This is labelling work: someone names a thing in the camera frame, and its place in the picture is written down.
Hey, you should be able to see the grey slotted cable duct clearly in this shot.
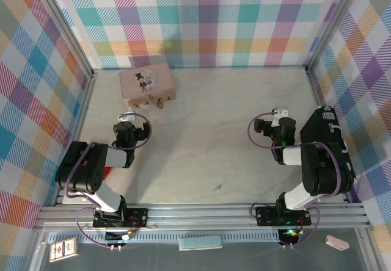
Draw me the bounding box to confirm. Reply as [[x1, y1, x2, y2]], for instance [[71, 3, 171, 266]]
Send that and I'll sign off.
[[45, 232, 282, 244]]

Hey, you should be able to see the teal flat eraser block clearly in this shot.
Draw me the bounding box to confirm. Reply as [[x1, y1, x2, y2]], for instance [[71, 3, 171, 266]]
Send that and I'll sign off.
[[178, 235, 223, 251]]

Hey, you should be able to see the small circuit board green light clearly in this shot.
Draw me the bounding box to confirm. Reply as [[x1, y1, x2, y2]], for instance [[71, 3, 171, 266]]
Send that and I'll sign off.
[[277, 228, 301, 244]]

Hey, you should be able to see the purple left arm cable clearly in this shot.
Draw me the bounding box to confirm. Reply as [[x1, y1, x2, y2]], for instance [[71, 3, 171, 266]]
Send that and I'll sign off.
[[63, 112, 153, 249]]

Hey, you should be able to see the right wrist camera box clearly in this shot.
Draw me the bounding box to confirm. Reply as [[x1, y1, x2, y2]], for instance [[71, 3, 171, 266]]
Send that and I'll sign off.
[[271, 106, 290, 128]]

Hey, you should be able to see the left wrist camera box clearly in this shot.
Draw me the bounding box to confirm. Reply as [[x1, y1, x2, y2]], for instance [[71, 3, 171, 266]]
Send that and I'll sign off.
[[117, 111, 137, 123]]

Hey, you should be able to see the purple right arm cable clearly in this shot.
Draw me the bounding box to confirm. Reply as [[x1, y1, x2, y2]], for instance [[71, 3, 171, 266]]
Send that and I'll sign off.
[[247, 109, 343, 249]]

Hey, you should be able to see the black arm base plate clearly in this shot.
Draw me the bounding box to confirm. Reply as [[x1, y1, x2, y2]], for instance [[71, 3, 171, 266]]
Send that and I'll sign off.
[[255, 206, 312, 227], [92, 207, 150, 229]]

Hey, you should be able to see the red and white card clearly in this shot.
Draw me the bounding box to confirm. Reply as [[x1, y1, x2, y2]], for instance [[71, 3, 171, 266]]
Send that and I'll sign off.
[[48, 236, 79, 263]]

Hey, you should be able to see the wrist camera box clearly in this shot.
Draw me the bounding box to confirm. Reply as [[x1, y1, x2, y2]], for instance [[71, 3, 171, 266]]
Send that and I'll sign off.
[[271, 106, 290, 128], [117, 111, 137, 123]]

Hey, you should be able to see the pink wedding couple box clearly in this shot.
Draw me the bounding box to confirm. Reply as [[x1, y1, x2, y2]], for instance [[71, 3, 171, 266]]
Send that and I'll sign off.
[[119, 62, 178, 109]]

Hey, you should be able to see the small pink case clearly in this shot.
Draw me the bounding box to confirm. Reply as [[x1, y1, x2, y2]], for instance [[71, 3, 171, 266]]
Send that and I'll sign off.
[[325, 234, 350, 250]]

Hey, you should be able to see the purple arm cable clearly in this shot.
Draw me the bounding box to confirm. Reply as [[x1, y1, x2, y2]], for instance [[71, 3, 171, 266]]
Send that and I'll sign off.
[[247, 109, 343, 249], [63, 112, 153, 249]]

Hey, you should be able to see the aluminium frame post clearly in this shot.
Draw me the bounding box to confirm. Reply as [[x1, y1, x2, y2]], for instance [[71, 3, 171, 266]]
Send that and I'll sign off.
[[29, 0, 97, 78], [305, 0, 367, 72]]

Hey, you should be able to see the aluminium cross rail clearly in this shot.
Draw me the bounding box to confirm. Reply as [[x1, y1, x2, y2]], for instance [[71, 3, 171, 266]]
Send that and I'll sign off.
[[33, 203, 371, 232]]

